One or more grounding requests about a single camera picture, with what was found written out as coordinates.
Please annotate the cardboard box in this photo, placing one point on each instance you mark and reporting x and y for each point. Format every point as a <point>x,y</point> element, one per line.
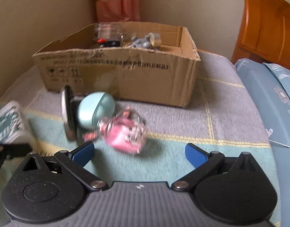
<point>147,80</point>

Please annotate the pink patterned curtain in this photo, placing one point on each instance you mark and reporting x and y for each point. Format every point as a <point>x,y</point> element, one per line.
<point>116,2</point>

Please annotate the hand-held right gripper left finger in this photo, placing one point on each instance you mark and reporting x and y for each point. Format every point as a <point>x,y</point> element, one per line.
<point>83,153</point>

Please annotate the gold capsule bottle silver cap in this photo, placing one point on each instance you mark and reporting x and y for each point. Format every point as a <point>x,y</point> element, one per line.
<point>156,40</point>

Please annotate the round translucent lid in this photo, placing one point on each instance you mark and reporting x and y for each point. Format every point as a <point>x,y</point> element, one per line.
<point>68,113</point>

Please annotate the clear jar red label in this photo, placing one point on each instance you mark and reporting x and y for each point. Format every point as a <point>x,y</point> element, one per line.
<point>109,30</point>

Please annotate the grey spotted toy figure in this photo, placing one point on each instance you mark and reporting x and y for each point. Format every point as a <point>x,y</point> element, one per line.
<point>141,43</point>

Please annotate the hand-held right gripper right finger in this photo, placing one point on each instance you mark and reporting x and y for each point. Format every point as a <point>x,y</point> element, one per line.
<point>194,155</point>

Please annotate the wooden headboard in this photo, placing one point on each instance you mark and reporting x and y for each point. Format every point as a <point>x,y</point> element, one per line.
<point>272,23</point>

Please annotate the blue floral bedsheet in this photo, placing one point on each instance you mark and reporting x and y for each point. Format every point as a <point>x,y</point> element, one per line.
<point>258,94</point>

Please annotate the white bottle green label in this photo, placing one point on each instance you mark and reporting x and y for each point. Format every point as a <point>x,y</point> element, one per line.
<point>8,125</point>

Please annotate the blue floral pillow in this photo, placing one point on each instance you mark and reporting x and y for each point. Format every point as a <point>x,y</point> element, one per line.
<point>284,82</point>

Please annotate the black cube toy red buttons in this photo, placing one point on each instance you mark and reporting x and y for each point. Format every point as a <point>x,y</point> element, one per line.
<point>112,43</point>

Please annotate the checked green grey blanket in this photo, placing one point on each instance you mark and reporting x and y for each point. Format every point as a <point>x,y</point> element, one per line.
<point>182,127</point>

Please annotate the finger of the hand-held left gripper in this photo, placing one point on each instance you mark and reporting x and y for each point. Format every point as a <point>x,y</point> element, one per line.
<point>15,150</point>

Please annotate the teal egg-shaped ball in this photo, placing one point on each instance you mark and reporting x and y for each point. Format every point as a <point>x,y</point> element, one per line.
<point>93,108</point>

